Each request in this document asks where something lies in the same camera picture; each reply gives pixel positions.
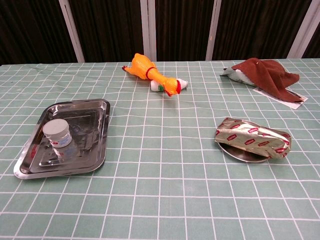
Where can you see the black curtain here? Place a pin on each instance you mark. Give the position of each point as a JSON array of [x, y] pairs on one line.
[[112, 27]]

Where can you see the white printed card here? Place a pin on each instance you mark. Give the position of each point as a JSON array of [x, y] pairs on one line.
[[295, 105]]

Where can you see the orange rubber chicken toy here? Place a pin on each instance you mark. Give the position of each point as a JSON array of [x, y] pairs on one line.
[[145, 68]]

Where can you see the round steel plate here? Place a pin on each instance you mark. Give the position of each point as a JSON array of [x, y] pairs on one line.
[[241, 155]]

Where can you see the white frame post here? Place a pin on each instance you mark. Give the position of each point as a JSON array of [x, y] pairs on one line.
[[72, 32], [213, 32], [303, 30], [148, 30]]

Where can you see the small white cylinder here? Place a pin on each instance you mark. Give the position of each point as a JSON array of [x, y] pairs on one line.
[[56, 135]]

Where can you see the crinkled snack wrapper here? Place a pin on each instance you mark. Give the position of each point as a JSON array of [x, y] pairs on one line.
[[252, 137]]

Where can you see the green checkered tablecloth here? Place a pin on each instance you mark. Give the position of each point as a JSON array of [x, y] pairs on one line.
[[160, 190]]

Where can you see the small white bottle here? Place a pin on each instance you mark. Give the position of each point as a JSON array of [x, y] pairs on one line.
[[155, 86]]

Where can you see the brown towel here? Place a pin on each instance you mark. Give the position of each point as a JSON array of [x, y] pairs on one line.
[[267, 75]]

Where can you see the rectangular steel tray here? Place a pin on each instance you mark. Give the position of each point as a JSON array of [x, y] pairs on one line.
[[82, 130]]

